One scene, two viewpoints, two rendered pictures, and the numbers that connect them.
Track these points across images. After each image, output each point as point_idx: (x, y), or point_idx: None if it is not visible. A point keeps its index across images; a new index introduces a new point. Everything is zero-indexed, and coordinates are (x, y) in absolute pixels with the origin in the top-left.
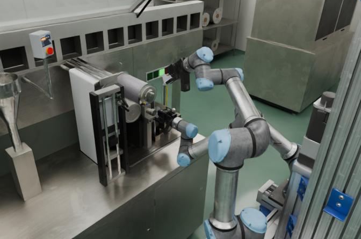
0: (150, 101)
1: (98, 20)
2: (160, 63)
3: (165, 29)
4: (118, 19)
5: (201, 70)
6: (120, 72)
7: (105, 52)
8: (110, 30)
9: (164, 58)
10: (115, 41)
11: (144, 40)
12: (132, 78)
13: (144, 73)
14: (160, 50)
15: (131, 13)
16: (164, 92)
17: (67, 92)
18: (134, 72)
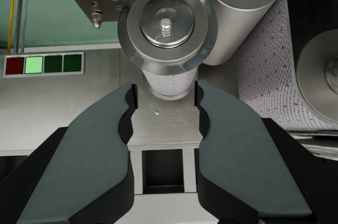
0: None
1: (207, 216)
2: (34, 88)
3: (11, 158)
4: (154, 213)
5: None
6: (176, 98)
7: (193, 142)
8: (159, 176)
9: (21, 98)
10: (149, 151)
11: None
12: (171, 87)
13: (88, 74)
14: (34, 121)
15: (117, 223)
16: (20, 12)
17: None
18: (116, 81)
